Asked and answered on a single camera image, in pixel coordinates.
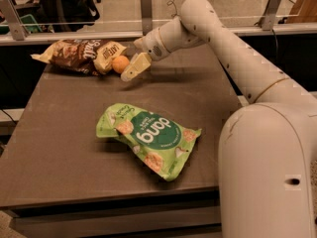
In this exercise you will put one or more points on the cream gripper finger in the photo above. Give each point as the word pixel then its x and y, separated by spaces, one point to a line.
pixel 139 63
pixel 132 51

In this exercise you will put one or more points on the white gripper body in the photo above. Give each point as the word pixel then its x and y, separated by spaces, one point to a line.
pixel 151 45

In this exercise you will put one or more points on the orange fruit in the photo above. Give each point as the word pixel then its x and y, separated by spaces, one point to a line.
pixel 120 63

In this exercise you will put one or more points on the brown chip bag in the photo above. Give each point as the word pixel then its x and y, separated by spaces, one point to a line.
pixel 92 57

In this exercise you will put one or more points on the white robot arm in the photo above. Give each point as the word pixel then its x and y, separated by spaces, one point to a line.
pixel 265 148

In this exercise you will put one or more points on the green dang chip bag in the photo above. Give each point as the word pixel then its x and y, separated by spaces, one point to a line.
pixel 161 144

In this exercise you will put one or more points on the black office chair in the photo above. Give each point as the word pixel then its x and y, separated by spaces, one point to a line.
pixel 68 15

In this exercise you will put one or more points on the green bin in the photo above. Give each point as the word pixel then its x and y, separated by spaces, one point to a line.
pixel 29 22

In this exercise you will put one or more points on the glass barrier panel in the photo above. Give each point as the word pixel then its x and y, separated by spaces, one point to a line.
pixel 125 15

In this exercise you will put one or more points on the grey table drawer cabinet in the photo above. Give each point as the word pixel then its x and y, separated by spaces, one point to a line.
pixel 195 215

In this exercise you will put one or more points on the middle metal glass bracket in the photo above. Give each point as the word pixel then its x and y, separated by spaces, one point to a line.
pixel 146 16

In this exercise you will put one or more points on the metal glass bracket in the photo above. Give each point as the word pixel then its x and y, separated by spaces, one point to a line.
pixel 146 16
pixel 267 20
pixel 18 31

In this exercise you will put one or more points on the left metal glass bracket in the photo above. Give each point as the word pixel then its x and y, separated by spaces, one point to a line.
pixel 18 31

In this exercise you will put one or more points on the right metal glass bracket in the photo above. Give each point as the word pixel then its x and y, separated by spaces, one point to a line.
pixel 267 20

